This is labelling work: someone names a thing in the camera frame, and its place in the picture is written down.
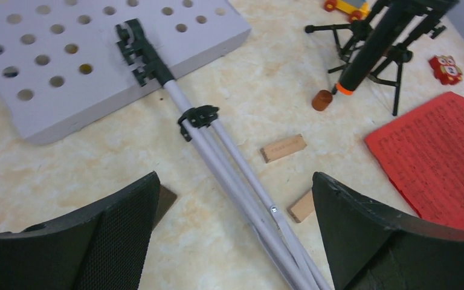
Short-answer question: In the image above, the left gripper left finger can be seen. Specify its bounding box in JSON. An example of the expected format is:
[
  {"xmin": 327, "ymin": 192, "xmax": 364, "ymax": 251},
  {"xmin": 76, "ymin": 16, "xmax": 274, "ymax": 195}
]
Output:
[{"xmin": 0, "ymin": 172, "xmax": 160, "ymax": 289}]

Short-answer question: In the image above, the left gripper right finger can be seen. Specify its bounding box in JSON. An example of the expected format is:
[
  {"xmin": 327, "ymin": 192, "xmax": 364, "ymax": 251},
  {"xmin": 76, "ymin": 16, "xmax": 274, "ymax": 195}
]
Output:
[{"xmin": 312, "ymin": 172, "xmax": 464, "ymax": 289}]

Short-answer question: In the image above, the white music stand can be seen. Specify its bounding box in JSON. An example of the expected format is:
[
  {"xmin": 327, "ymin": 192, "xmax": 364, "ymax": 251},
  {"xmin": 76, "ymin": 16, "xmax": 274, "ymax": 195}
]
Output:
[{"xmin": 0, "ymin": 1, "xmax": 329, "ymax": 289}]

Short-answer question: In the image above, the light wooden block front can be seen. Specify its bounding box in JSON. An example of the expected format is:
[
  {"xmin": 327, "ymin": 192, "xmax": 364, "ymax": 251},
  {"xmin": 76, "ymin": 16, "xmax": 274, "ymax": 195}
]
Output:
[{"xmin": 287, "ymin": 189, "xmax": 315, "ymax": 224}]

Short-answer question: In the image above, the light wooden block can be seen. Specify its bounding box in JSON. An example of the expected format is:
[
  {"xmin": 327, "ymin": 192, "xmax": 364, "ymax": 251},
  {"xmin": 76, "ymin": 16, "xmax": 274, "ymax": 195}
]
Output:
[
  {"xmin": 260, "ymin": 134, "xmax": 307, "ymax": 163},
  {"xmin": 287, "ymin": 189, "xmax": 315, "ymax": 224}
]

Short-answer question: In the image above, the dark brown block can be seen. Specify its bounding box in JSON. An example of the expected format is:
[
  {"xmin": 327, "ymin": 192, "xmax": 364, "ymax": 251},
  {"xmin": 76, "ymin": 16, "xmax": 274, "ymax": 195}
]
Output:
[{"xmin": 152, "ymin": 185, "xmax": 178, "ymax": 229}]

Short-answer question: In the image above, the light wooden block middle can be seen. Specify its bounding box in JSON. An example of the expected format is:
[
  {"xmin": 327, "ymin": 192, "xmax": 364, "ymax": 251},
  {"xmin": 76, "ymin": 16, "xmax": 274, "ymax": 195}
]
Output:
[{"xmin": 260, "ymin": 134, "xmax": 307, "ymax": 163}]

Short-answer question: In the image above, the small brown cylinder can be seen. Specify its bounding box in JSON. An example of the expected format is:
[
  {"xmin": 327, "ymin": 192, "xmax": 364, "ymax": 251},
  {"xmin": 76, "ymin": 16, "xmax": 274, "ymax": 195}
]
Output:
[{"xmin": 311, "ymin": 89, "xmax": 333, "ymax": 112}]

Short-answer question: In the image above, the red owl toy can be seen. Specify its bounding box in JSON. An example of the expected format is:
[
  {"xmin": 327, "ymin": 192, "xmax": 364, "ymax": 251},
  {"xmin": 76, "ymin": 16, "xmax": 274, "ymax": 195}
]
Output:
[{"xmin": 428, "ymin": 55, "xmax": 463, "ymax": 85}]

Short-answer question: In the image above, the black microphone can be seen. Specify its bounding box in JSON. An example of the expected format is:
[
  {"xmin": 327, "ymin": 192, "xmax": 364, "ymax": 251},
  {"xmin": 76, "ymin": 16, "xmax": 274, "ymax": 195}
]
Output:
[{"xmin": 332, "ymin": 1, "xmax": 418, "ymax": 95}]

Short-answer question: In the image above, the black mic tripod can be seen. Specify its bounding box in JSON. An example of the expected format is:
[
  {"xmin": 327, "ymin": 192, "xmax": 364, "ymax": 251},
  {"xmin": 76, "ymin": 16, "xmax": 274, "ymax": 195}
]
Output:
[{"xmin": 304, "ymin": 1, "xmax": 459, "ymax": 116}]

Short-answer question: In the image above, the blue yellow toy block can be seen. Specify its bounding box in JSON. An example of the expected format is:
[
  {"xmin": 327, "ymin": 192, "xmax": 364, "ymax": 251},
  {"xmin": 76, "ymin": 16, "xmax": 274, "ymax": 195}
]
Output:
[{"xmin": 323, "ymin": 0, "xmax": 370, "ymax": 23}]

